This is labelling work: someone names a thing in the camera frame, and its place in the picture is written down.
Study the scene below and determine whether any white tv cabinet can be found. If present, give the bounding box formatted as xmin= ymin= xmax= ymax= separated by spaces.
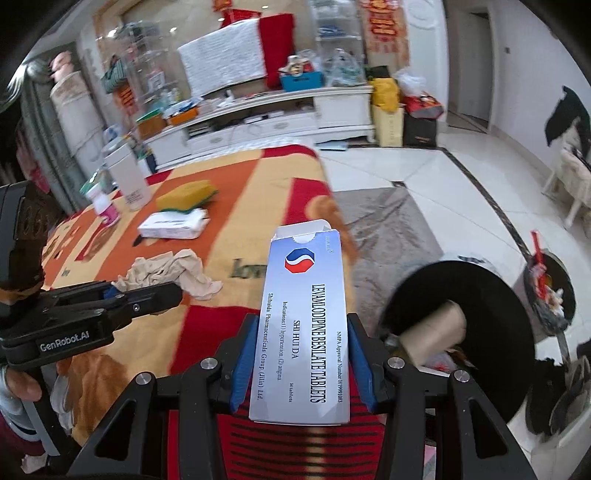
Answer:
xmin=139 ymin=85 xmax=376 ymax=174

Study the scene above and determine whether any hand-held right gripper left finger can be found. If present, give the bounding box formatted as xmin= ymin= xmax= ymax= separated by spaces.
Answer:
xmin=69 ymin=313 xmax=260 ymax=480

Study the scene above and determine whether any orange red printed blanket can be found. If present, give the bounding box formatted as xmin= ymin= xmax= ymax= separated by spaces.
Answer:
xmin=41 ymin=144 xmax=398 ymax=480

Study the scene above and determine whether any white standing air conditioner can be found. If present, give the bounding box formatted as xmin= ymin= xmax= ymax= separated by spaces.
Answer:
xmin=50 ymin=69 xmax=109 ymax=185

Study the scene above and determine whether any orange box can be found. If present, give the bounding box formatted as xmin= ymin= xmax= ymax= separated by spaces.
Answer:
xmin=137 ymin=113 xmax=168 ymax=139

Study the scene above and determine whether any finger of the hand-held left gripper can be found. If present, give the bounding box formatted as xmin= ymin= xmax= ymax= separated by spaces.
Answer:
xmin=44 ymin=281 xmax=126 ymax=306
xmin=104 ymin=282 xmax=183 ymax=324

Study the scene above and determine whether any small dark bin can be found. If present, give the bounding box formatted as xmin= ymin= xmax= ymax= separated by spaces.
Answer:
xmin=523 ymin=249 xmax=578 ymax=333

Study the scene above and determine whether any door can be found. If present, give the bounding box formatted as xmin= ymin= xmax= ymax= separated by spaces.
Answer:
xmin=445 ymin=9 xmax=490 ymax=134

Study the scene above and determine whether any grey rug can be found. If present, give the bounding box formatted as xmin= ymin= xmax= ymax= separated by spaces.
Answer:
xmin=323 ymin=182 xmax=536 ymax=324

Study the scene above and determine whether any grey curtain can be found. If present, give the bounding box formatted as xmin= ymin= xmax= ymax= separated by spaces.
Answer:
xmin=18 ymin=46 xmax=79 ymax=217

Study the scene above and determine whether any clear plastic bag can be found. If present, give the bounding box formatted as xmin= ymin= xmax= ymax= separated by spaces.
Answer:
xmin=323 ymin=48 xmax=368 ymax=88

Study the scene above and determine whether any black box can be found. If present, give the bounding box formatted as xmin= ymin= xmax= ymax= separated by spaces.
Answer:
xmin=404 ymin=113 xmax=438 ymax=148

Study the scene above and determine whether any tall white container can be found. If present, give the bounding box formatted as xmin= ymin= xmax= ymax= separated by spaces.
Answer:
xmin=104 ymin=144 xmax=151 ymax=212

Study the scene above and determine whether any white blue medicine box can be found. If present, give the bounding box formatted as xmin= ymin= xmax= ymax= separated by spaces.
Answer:
xmin=249 ymin=220 xmax=351 ymax=425

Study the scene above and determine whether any red gift bag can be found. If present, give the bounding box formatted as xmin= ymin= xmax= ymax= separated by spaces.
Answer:
xmin=404 ymin=92 xmax=445 ymax=118

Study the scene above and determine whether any white chair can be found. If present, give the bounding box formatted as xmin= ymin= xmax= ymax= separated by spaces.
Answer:
xmin=542 ymin=148 xmax=591 ymax=227

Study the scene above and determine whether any black slipper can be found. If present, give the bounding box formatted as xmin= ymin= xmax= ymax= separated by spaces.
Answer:
xmin=525 ymin=357 xmax=566 ymax=435

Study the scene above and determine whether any black cloth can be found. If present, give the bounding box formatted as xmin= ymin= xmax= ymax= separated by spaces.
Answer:
xmin=545 ymin=85 xmax=591 ymax=146

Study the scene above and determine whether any person's left hand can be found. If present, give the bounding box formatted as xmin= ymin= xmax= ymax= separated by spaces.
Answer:
xmin=0 ymin=366 xmax=44 ymax=402

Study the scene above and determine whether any glass shelf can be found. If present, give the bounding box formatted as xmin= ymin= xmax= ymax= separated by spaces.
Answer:
xmin=309 ymin=0 xmax=365 ymax=61

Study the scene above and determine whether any beige crumpled cloth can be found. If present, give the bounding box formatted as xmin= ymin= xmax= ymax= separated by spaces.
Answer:
xmin=112 ymin=249 xmax=223 ymax=302

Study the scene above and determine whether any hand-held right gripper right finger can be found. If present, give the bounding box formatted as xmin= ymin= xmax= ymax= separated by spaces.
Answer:
xmin=346 ymin=313 xmax=539 ymax=480

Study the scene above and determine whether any brown paper roll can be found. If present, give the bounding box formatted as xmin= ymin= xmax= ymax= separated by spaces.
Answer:
xmin=399 ymin=299 xmax=467 ymax=370

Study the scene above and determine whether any yellow green sponge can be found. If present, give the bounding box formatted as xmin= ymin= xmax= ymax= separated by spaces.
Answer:
xmin=156 ymin=181 xmax=219 ymax=214

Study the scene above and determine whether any white bottle pink label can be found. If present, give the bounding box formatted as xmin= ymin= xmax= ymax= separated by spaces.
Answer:
xmin=90 ymin=185 xmax=120 ymax=226

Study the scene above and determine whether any white knitted cover cloth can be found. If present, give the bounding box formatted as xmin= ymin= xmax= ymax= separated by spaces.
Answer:
xmin=178 ymin=21 xmax=269 ymax=97

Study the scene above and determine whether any red cloth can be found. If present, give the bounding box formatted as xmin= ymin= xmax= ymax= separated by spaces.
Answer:
xmin=259 ymin=13 xmax=296 ymax=90

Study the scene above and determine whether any yellow bag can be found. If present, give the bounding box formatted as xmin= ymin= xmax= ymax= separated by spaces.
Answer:
xmin=372 ymin=78 xmax=400 ymax=114

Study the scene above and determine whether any red hanging decoration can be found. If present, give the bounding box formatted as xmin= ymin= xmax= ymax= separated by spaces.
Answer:
xmin=362 ymin=0 xmax=411 ymax=65

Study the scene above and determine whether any red stick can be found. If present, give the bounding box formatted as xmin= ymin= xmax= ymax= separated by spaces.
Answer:
xmin=530 ymin=231 xmax=548 ymax=266

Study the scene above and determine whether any white tissue pack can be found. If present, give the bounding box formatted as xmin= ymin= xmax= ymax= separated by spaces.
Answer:
xmin=137 ymin=208 xmax=209 ymax=240

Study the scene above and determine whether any blue basket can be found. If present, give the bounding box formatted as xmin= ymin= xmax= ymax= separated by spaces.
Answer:
xmin=279 ymin=71 xmax=326 ymax=92

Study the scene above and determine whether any yellow box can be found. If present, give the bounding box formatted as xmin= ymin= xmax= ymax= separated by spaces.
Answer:
xmin=373 ymin=105 xmax=406 ymax=147

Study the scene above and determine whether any black trash bin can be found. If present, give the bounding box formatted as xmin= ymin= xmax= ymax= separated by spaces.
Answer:
xmin=379 ymin=261 xmax=536 ymax=425

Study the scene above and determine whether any grey slipper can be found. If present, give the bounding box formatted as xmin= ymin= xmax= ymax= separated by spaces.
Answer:
xmin=551 ymin=354 xmax=591 ymax=433

